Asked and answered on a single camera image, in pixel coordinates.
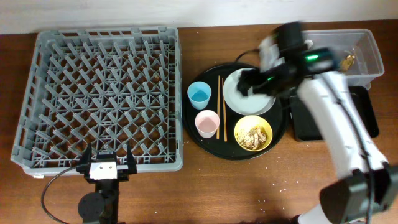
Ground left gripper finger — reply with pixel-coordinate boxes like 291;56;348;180
126;143;136;168
80;143;92;167

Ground grey round plate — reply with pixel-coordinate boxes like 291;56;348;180
223;68;276;116

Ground yellow bowl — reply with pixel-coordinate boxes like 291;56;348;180
234;115;273;152

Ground food scraps with rice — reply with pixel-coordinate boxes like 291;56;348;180
236;126;267;151

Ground brown food wrapper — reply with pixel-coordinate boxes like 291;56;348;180
340;55;356;72

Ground blue plastic cup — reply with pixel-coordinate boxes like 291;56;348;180
187;82;212;110

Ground pink plastic cup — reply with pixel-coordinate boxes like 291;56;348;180
195;110;220;138

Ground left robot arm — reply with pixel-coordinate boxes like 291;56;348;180
76;144;137;223

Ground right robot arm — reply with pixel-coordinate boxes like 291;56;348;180
237;47;397;223

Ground grey dishwasher rack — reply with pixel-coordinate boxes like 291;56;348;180
11;27;183;177

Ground black rectangular tray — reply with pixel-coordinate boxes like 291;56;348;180
289;86;379;141

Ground round black tray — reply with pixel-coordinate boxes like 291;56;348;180
182;63;290;160

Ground right wooden chopstick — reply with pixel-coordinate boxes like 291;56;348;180
221;78;228;142

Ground wooden chopstick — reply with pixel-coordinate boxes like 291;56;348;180
221;78;228;142
216;76;221;139

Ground clear plastic bin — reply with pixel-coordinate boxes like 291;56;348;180
303;29;384;89

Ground left wooden chopstick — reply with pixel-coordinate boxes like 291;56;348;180
216;76;221;139

